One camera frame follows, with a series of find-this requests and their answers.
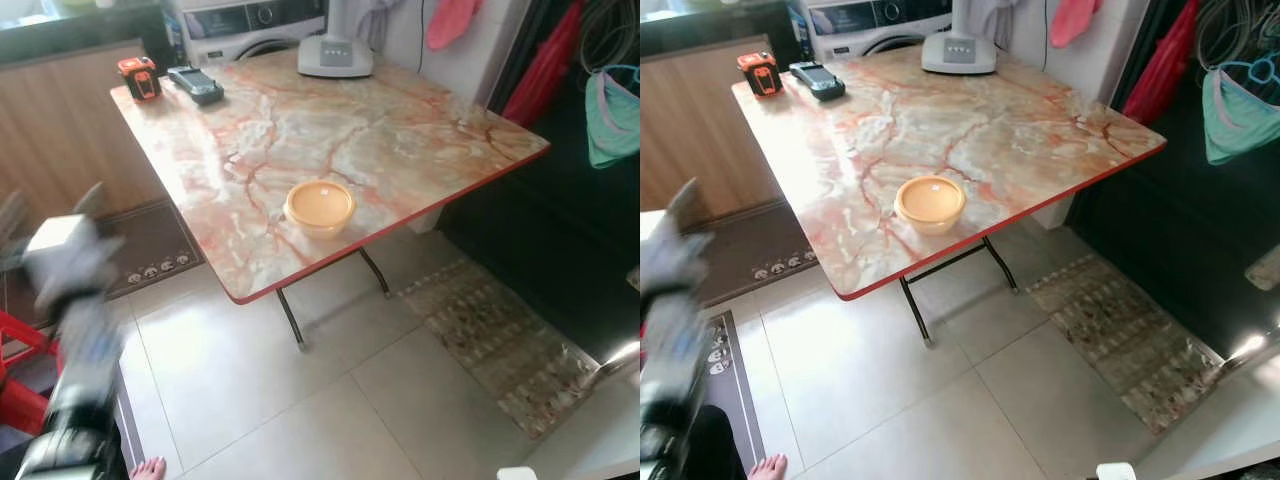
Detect black countertop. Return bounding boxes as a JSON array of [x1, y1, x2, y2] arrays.
[[640, 0, 801, 59], [0, 0, 176, 69]]

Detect grey mat with white border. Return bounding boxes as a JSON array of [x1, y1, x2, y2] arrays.
[[112, 360, 146, 471], [700, 310, 769, 471]]

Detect red plastic stool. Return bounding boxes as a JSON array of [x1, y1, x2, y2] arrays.
[[0, 308, 66, 436]]

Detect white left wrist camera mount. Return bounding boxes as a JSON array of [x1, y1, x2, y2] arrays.
[[20, 213, 121, 301], [640, 205, 716, 291]]

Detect black handheld terminal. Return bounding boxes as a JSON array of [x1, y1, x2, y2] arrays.
[[165, 65, 226, 107], [788, 60, 847, 103]]

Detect wooden kitchen cabinet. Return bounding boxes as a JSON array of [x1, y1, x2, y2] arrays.
[[0, 38, 171, 236], [640, 35, 791, 226]]

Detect white fan base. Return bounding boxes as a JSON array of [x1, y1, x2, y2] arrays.
[[297, 0, 376, 79], [920, 0, 998, 76]]

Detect marble pattern folding table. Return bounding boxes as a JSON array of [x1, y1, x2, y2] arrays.
[[108, 45, 553, 351], [730, 42, 1169, 349]]

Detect red hanging cloth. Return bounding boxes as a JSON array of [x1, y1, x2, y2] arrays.
[[500, 0, 586, 129], [1120, 0, 1201, 126]]

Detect white washing machine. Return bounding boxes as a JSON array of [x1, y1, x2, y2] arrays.
[[795, 0, 956, 63], [165, 0, 331, 69]]

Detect green hanging garment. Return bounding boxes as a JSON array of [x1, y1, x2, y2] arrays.
[[585, 65, 641, 171], [1200, 60, 1280, 166]]

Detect brown patterned rug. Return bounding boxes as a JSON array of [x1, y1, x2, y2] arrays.
[[400, 258, 606, 441], [1025, 253, 1226, 434]]

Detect orange and black device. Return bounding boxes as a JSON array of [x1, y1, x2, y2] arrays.
[[116, 56, 163, 103], [737, 50, 783, 98]]

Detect grey hanging cloth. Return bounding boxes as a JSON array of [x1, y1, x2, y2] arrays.
[[350, 0, 411, 29], [962, 0, 1029, 41]]

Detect grey paw print mat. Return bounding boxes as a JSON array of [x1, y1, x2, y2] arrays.
[[100, 198, 206, 301], [700, 198, 819, 306]]

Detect pink hanging cloth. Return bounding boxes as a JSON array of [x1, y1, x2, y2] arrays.
[[1048, 0, 1101, 49], [425, 0, 483, 51]]

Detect person's black trouser leg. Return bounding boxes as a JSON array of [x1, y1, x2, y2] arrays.
[[690, 405, 751, 480]]

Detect grey coiled hose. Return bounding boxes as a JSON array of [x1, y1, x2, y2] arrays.
[[578, 0, 641, 71], [1195, 0, 1280, 66]]

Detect orange lidded plastic bowl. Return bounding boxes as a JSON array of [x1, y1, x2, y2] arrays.
[[283, 178, 358, 239], [893, 174, 968, 236]]

